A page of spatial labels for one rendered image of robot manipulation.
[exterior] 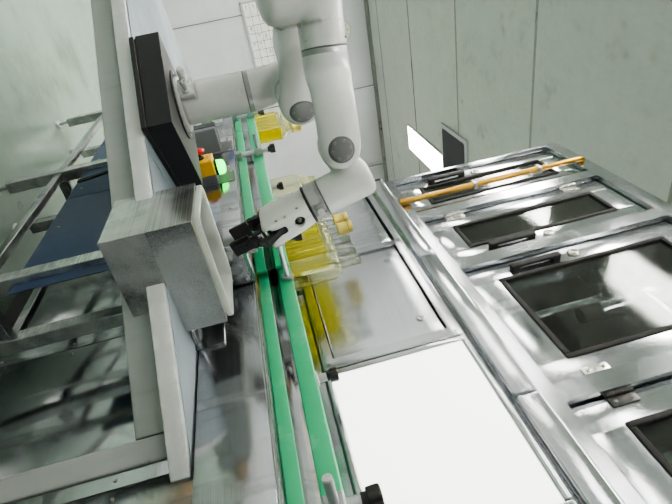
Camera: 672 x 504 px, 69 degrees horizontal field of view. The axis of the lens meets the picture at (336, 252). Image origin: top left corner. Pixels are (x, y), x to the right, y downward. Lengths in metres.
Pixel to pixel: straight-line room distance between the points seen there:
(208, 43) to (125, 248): 6.20
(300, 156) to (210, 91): 6.27
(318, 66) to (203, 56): 6.14
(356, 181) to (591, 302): 0.72
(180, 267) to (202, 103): 0.44
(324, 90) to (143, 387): 0.59
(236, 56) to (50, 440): 6.12
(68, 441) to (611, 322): 1.28
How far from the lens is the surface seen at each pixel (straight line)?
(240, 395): 0.90
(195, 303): 0.94
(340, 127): 0.87
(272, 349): 0.99
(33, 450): 1.36
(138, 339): 0.96
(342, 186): 0.93
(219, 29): 6.98
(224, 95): 1.19
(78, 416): 1.36
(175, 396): 0.87
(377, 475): 0.97
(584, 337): 1.29
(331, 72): 0.91
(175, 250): 0.89
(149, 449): 0.91
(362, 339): 1.21
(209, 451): 0.85
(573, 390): 1.14
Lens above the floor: 0.98
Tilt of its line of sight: 5 degrees up
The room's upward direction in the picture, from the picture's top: 76 degrees clockwise
